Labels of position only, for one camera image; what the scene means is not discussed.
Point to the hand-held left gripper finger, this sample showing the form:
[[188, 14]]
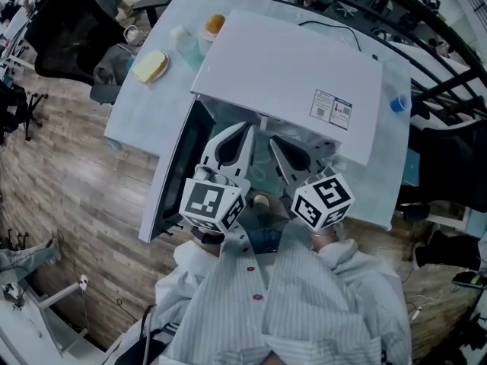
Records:
[[213, 148], [243, 158]]

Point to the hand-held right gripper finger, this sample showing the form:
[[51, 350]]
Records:
[[283, 169], [312, 158]]

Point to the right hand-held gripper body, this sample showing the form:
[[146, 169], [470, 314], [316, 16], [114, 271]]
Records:
[[331, 194]]

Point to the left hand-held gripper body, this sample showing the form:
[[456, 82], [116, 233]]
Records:
[[203, 200]]

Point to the white microwave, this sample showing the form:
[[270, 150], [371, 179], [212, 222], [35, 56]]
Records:
[[285, 70]]

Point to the person's right forearm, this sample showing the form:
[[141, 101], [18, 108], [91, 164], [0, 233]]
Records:
[[323, 242]]

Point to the person's left forearm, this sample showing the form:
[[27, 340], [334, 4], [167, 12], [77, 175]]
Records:
[[213, 248]]

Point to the blue plastic cup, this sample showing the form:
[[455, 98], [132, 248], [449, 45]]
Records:
[[399, 104]]

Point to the black wristwatch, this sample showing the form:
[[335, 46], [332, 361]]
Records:
[[207, 236]]

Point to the person's light shoe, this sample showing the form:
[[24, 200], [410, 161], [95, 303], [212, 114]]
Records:
[[261, 200]]

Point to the person's blue jeans leg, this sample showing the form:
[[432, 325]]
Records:
[[266, 240]]

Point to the table with pale tablecloth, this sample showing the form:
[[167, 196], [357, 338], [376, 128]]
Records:
[[152, 108]]

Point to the yellow sponge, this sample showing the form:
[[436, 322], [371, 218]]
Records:
[[164, 68]]

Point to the clear plastic bottle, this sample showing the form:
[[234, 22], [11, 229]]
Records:
[[186, 48]]

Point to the pale yellow block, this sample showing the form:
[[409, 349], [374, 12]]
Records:
[[148, 67]]

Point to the person's striped white shirt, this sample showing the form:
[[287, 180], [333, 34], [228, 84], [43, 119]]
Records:
[[304, 310]]

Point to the black office chair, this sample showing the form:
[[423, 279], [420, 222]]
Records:
[[449, 165], [72, 36], [15, 106]]

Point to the white power strip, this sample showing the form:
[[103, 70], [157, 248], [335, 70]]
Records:
[[83, 281]]

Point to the black metal railing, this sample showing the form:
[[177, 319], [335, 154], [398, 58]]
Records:
[[437, 21]]

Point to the white side table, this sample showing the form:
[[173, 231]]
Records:
[[23, 329]]

